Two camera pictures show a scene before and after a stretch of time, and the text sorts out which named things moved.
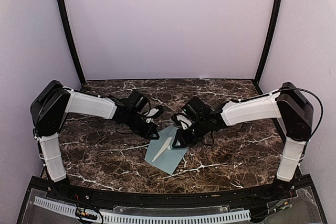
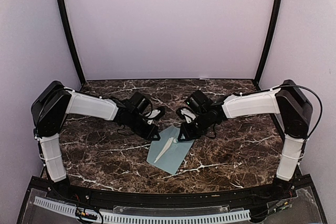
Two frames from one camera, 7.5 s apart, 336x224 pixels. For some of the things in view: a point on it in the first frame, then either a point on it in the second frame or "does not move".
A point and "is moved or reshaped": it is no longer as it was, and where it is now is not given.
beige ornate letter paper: x=165 y=145 is moved or reshaped
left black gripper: x=145 y=134 does not move
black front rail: x=158 y=198 does not move
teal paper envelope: x=161 y=154 does not move
